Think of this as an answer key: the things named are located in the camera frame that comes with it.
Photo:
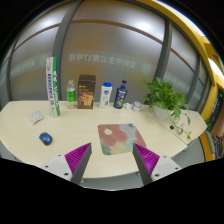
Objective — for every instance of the crumpled white wrapper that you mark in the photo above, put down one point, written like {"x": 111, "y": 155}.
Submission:
{"x": 128, "y": 106}

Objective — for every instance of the blue computer mouse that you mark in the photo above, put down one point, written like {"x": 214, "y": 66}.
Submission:
{"x": 45, "y": 138}

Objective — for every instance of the tall white green tube box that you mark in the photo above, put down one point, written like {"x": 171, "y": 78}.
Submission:
{"x": 52, "y": 87}

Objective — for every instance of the green potted plant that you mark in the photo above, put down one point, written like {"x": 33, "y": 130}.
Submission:
{"x": 160, "y": 95}

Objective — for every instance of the white lotion bottle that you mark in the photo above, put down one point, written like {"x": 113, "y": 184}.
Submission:
{"x": 106, "y": 90}

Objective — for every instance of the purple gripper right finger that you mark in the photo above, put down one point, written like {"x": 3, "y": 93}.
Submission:
{"x": 151, "y": 166}

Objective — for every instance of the small white jar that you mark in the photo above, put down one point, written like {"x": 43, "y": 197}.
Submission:
{"x": 136, "y": 106}

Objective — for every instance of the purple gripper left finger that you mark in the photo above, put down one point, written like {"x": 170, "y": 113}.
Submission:
{"x": 70, "y": 166}

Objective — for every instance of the dark blue shampoo bottle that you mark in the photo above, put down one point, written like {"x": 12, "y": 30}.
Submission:
{"x": 120, "y": 95}

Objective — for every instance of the floral mouse pad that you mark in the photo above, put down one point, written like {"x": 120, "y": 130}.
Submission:
{"x": 119, "y": 138}

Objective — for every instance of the brown cardboard box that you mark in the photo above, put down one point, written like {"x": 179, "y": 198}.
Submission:
{"x": 86, "y": 91}

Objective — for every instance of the clear green-label bottle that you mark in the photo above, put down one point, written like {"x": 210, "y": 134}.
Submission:
{"x": 71, "y": 94}

